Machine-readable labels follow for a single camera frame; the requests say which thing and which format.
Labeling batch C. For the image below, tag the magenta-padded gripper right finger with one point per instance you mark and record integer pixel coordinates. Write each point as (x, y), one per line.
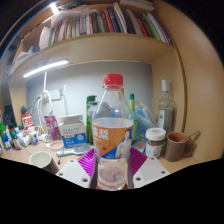
(151, 170)

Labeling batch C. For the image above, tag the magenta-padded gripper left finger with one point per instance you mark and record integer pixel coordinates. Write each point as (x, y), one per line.
(73, 171)

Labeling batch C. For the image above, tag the clear red-capped drink bottle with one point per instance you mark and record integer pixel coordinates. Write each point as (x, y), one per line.
(111, 140)

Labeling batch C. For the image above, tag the light blue hairbrush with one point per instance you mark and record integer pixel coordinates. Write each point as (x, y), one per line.
(80, 149)

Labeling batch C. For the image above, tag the brown jar white lid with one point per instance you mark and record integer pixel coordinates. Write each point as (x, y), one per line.
(154, 145)

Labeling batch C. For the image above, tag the small white round dish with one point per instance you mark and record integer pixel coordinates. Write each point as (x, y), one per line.
(56, 145)

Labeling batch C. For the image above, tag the brown mug with spoon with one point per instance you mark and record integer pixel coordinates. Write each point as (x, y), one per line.
(175, 146)

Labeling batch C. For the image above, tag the black mug white inside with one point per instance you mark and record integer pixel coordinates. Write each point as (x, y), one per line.
(40, 159)

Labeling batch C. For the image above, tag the white and blue carton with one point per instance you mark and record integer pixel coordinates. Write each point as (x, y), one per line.
(73, 133)

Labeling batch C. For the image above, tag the green-capped green plastic bottle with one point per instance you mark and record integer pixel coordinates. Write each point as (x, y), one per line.
(134, 130)

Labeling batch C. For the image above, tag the magenta pouch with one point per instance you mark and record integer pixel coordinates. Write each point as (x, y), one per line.
(52, 128)

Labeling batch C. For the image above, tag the blue plastic bag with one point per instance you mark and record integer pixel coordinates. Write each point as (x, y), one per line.
(145, 118)

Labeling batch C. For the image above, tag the small white labelled bottle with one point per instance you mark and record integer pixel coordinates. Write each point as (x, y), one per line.
(33, 137)

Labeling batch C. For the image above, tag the clear glass bottle white cap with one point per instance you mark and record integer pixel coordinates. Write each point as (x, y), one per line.
(165, 113)

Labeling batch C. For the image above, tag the small brown green-capped bottle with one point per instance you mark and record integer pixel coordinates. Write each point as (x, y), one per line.
(16, 141)

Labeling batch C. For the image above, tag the red and white can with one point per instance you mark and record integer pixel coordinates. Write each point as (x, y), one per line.
(27, 120)

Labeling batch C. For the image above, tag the white bottle blue label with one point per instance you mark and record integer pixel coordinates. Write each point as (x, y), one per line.
(7, 143)

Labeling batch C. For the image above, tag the wooden shelf unit with books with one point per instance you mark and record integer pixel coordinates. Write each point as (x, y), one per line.
(100, 50)

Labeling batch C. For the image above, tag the ceiling light bar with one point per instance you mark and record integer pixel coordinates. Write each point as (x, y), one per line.
(54, 8)

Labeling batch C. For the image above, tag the white wall power socket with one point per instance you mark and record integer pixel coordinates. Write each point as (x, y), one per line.
(53, 95)

